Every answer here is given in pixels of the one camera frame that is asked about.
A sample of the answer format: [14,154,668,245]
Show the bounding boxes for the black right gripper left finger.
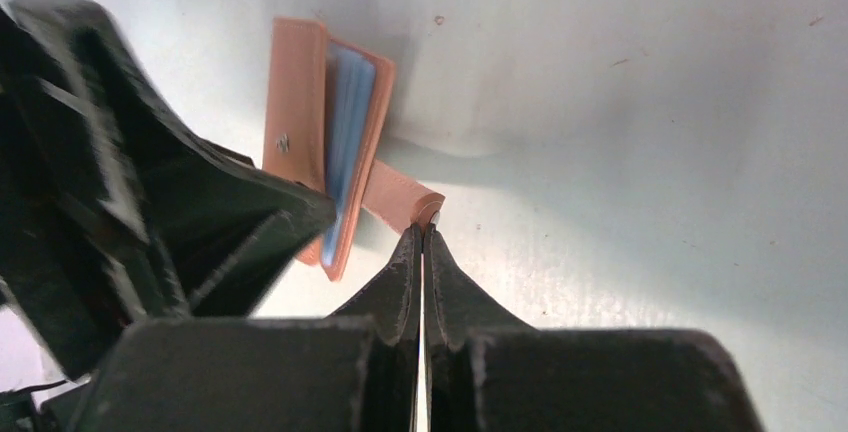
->
[69,225,422,431]

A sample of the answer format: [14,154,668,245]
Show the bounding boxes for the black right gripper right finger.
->
[423,226,763,431]

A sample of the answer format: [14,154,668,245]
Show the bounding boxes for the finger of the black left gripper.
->
[1,0,335,379]

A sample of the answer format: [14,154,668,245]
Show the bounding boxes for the tan leather card holder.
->
[263,17,445,281]

